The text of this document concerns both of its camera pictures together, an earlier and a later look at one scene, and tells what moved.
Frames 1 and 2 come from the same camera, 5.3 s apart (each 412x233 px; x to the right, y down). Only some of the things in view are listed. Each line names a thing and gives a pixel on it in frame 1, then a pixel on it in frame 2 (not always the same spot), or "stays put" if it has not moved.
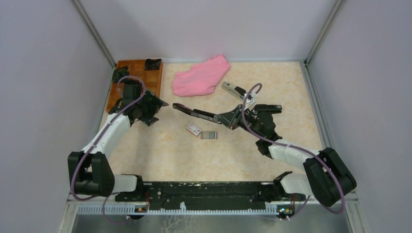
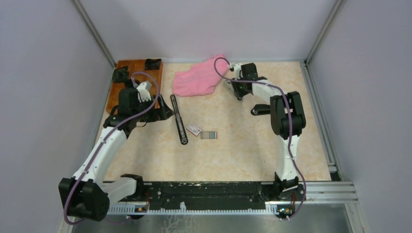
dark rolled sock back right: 152,64 stays put
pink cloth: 201,78 stays put
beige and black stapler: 237,91 stays put
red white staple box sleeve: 195,129 stays put
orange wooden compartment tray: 152,79 stays put
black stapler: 231,118 → 182,134
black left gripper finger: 157,103 → 165,110
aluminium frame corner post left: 94,31 stays put
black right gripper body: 250,121 → 239,88
